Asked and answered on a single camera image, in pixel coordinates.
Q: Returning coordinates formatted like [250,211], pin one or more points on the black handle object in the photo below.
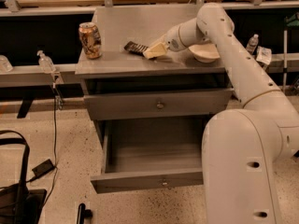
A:
[83,214]

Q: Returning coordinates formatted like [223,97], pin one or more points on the grey upper drawer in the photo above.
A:
[137,105]

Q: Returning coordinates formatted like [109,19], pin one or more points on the dark chocolate rxbar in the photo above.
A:
[135,48]

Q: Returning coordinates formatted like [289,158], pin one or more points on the clear water bottle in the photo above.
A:
[252,44]

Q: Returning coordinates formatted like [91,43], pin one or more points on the clear sanitizer pump bottle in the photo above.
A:
[45,62]

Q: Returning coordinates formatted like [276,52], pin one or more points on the open grey lower drawer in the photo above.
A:
[151,154]

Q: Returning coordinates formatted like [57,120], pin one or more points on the grey drawer cabinet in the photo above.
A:
[118,71]

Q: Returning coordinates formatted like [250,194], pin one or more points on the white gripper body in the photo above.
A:
[172,40]

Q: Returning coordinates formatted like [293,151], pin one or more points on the clear plastic container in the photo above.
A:
[5,65]

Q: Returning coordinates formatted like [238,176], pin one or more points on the black power adapter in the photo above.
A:
[43,168]

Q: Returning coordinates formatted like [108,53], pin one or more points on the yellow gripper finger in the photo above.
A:
[156,50]
[158,40]

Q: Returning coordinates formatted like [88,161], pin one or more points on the white bowl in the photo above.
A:
[204,53]

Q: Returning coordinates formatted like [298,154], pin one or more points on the orange soda can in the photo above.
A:
[90,39]

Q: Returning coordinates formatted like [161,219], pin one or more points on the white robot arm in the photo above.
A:
[239,146]

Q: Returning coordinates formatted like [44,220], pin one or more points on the black stand with pole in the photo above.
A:
[289,22]

